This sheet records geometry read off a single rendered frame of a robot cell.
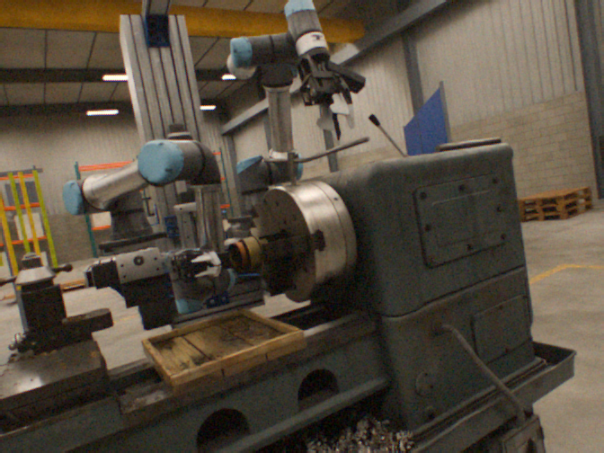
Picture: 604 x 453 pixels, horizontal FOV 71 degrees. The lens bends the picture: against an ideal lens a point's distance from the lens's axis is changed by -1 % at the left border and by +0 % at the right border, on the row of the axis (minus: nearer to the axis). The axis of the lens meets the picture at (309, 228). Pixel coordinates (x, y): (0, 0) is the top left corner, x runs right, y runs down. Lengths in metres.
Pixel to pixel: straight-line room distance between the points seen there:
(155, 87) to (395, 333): 1.36
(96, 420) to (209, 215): 0.71
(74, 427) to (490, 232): 1.12
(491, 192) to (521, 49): 11.12
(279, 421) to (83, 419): 0.42
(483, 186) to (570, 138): 10.41
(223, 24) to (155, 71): 11.08
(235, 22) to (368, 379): 12.43
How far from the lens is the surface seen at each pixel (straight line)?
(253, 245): 1.07
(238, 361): 0.94
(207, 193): 1.35
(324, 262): 1.03
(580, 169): 11.69
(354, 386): 1.14
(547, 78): 12.03
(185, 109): 1.91
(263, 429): 1.04
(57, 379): 0.87
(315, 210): 1.04
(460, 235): 1.26
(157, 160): 1.24
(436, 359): 1.24
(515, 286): 1.47
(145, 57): 1.95
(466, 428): 1.23
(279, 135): 1.70
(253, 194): 1.72
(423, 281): 1.17
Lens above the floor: 1.20
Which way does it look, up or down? 4 degrees down
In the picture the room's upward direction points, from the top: 10 degrees counter-clockwise
